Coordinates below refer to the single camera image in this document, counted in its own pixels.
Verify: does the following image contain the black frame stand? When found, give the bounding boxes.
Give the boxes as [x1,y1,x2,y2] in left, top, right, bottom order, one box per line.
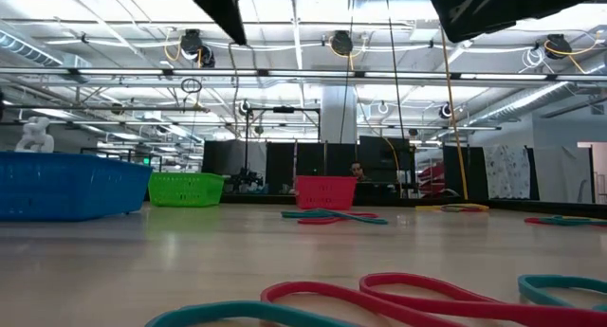
[244,105,322,195]

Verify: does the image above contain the red storage rack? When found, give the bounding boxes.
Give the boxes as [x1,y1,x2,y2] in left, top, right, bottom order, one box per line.
[416,160,447,198]

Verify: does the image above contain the blue plastic basket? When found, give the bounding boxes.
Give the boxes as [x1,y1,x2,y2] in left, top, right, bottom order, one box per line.
[0,150,154,223]

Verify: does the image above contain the white patterned cloth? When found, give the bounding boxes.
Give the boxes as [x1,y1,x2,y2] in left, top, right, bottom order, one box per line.
[482,144,532,200]

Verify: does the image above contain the grey hanging cloth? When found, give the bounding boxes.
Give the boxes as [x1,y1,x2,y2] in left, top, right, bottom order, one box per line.
[533,144,594,204]

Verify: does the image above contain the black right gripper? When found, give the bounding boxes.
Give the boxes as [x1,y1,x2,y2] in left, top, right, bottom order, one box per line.
[429,0,603,44]

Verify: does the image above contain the black table frame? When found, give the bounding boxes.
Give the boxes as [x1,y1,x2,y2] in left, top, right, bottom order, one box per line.
[141,191,607,220]

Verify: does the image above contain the black hanging cable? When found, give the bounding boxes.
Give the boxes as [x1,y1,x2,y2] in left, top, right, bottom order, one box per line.
[383,0,408,141]
[339,13,356,144]

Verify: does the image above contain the silver ceiling duct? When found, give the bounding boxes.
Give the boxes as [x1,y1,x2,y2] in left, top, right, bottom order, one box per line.
[467,51,607,125]
[0,29,65,68]

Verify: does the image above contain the red plastic basket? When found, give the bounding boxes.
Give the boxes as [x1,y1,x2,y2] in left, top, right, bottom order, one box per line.
[294,175,359,211]

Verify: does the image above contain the white robot figure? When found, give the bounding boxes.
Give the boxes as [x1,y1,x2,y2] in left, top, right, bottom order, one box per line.
[13,116,56,154]

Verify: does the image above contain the black partition panel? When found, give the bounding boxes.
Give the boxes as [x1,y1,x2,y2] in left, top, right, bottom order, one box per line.
[359,136,417,184]
[265,141,358,195]
[443,145,489,201]

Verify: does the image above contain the dark grey partition panel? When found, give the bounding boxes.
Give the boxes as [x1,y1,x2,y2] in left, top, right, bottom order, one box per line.
[202,139,267,177]

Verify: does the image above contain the white building pillar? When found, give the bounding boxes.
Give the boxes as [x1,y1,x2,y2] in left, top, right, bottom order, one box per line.
[321,84,359,145]

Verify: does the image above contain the black camera rig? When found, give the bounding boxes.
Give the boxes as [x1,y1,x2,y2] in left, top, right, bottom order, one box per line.
[228,167,265,193]

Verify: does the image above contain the long ceiling light strip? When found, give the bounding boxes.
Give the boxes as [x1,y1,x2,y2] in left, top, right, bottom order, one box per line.
[0,66,607,82]

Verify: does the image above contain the horizontal ceiling pipe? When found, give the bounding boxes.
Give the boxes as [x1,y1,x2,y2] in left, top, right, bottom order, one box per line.
[0,103,211,114]

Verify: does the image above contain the person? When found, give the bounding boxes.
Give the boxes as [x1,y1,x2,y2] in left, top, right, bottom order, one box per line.
[349,160,370,183]

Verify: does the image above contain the green plastic basket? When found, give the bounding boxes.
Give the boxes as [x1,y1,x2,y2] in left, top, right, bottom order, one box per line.
[147,172,226,209]

